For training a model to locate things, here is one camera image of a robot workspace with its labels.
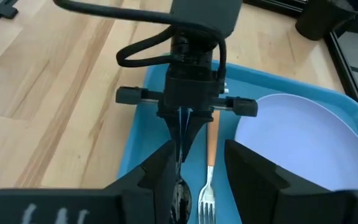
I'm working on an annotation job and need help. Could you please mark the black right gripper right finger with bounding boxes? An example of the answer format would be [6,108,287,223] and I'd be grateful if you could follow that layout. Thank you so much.
[224,139,339,224]

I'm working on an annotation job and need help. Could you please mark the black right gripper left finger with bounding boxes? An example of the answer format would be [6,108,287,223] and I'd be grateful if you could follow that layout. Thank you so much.
[104,139,178,224]

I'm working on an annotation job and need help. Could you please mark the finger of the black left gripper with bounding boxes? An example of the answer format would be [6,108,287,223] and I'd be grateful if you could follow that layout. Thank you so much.
[162,116,183,143]
[181,116,213,163]

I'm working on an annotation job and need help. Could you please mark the fork with orange handle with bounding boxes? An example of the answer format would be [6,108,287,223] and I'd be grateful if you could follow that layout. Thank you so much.
[197,110,221,224]

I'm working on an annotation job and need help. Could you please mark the spoon with teal handle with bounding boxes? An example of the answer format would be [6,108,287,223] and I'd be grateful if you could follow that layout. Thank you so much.
[170,107,193,224]

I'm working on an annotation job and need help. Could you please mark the lavender plastic plate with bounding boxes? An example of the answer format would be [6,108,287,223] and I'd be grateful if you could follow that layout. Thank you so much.
[234,93,358,192]

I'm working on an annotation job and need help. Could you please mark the blue plastic tray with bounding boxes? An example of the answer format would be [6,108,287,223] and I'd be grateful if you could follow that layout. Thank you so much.
[116,60,358,224]

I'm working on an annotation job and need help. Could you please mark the black plant pot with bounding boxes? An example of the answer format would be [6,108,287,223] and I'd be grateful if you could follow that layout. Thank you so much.
[295,0,358,42]

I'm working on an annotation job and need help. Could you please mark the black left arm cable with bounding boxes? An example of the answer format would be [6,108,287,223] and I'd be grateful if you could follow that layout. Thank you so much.
[52,0,228,91]

